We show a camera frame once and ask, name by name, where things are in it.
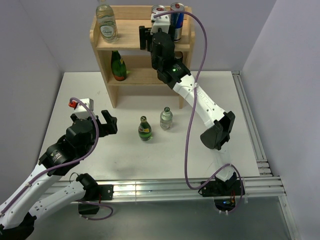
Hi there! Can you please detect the red bull can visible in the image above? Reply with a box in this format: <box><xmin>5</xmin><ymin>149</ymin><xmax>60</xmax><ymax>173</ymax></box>
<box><xmin>151</xmin><ymin>4</ymin><xmax>166</xmax><ymax>14</ymax></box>
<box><xmin>170</xmin><ymin>2</ymin><xmax>185</xmax><ymax>43</ymax></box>

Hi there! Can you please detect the aluminium rail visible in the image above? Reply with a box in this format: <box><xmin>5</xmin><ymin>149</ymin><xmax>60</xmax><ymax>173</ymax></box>
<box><xmin>97</xmin><ymin>176</ymin><xmax>287</xmax><ymax>203</ymax></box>
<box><xmin>231</xmin><ymin>71</ymin><xmax>273</xmax><ymax>177</ymax></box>

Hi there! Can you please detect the clear bottle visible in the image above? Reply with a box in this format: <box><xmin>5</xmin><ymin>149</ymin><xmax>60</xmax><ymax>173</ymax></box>
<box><xmin>95</xmin><ymin>0</ymin><xmax>118</xmax><ymax>43</ymax></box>
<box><xmin>160</xmin><ymin>106</ymin><xmax>173</xmax><ymax>130</ymax></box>

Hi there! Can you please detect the right black yellow can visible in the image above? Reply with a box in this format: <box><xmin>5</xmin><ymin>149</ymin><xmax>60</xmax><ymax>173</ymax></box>
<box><xmin>174</xmin><ymin>51</ymin><xmax>183</xmax><ymax>62</ymax></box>

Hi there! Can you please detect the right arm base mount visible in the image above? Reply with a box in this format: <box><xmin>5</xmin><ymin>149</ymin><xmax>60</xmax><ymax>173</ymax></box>
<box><xmin>198</xmin><ymin>180</ymin><xmax>246</xmax><ymax>213</ymax></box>

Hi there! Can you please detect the aluminium right rail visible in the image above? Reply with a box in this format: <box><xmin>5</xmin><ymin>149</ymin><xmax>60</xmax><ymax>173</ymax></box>
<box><xmin>231</xmin><ymin>71</ymin><xmax>273</xmax><ymax>177</ymax></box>

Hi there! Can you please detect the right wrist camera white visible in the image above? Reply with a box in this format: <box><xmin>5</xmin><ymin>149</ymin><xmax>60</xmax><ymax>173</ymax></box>
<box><xmin>150</xmin><ymin>13</ymin><xmax>171</xmax><ymax>35</ymax></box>

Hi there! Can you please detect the green perrier bottle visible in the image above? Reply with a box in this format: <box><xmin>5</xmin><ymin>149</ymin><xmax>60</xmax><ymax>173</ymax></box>
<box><xmin>111</xmin><ymin>50</ymin><xmax>127</xmax><ymax>81</ymax></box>
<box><xmin>138</xmin><ymin>116</ymin><xmax>152</xmax><ymax>141</ymax></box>

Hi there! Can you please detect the Red Bull can front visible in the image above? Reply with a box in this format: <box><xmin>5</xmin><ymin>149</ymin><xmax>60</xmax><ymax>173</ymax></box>
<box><xmin>151</xmin><ymin>4</ymin><xmax>166</xmax><ymax>14</ymax></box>

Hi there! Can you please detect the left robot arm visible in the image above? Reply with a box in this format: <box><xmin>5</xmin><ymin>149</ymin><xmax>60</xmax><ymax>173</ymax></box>
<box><xmin>0</xmin><ymin>110</ymin><xmax>118</xmax><ymax>240</ymax></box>

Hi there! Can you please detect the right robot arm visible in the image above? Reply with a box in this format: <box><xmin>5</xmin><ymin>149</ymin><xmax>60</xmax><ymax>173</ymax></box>
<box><xmin>139</xmin><ymin>26</ymin><xmax>235</xmax><ymax>151</ymax></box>

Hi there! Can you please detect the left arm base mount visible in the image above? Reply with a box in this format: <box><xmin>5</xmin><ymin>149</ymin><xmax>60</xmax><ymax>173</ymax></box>
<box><xmin>78</xmin><ymin>184</ymin><xmax>114</xmax><ymax>216</ymax></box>

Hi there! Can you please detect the wooden two-tier shelf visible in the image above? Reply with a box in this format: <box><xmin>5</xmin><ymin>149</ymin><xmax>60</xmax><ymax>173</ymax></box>
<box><xmin>89</xmin><ymin>5</ymin><xmax>196</xmax><ymax>109</ymax></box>

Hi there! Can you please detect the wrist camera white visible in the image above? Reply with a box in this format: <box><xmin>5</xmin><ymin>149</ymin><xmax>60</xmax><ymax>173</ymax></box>
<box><xmin>68</xmin><ymin>98</ymin><xmax>94</xmax><ymax>120</ymax></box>
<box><xmin>150</xmin><ymin>13</ymin><xmax>171</xmax><ymax>35</ymax></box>

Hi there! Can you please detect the aluminium front rail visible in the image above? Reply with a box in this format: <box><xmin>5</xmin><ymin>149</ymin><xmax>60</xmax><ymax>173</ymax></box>
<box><xmin>97</xmin><ymin>176</ymin><xmax>287</xmax><ymax>203</ymax></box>

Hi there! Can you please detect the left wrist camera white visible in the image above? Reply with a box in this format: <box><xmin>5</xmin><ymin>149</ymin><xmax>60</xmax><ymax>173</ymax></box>
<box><xmin>68</xmin><ymin>98</ymin><xmax>94</xmax><ymax>120</ymax></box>

